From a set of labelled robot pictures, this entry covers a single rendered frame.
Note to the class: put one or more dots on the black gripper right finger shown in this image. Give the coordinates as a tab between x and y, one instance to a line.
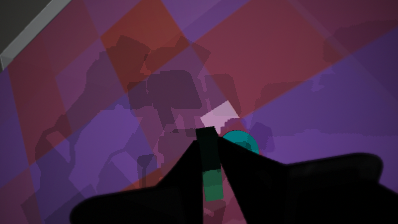
267	191

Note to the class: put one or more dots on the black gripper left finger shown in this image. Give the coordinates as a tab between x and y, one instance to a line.
176	199

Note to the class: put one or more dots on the teal circle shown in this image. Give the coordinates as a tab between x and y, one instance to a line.
243	139

